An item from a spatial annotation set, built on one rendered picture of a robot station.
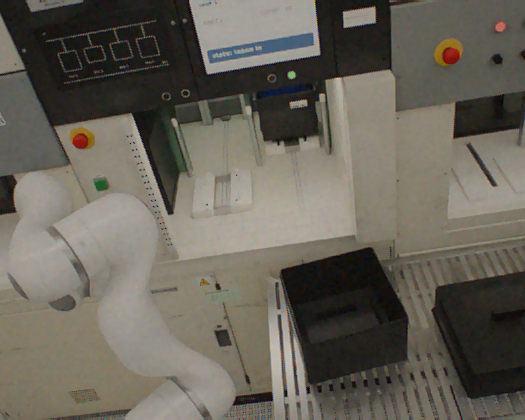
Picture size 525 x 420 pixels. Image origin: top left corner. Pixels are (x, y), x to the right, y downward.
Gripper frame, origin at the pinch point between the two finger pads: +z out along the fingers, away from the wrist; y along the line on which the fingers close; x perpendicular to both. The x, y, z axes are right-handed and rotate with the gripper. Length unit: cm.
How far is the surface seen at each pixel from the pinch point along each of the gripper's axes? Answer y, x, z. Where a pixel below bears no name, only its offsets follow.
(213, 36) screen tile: 41, 36, 12
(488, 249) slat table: 111, -44, 8
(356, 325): 65, -43, -15
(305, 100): 62, -12, 64
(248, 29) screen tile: 49, 36, 12
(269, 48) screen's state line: 53, 31, 12
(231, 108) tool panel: 31, -30, 102
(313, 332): 53, -43, -15
